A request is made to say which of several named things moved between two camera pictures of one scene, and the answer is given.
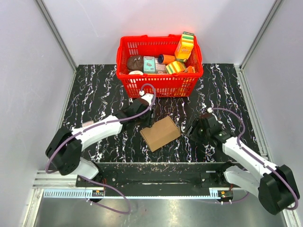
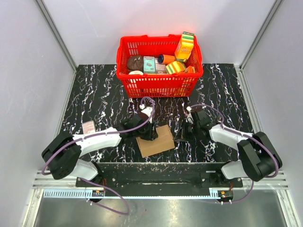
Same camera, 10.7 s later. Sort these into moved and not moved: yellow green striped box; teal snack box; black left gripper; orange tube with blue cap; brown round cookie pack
Moved: black left gripper
Not moved: brown round cookie pack; yellow green striped box; teal snack box; orange tube with blue cap
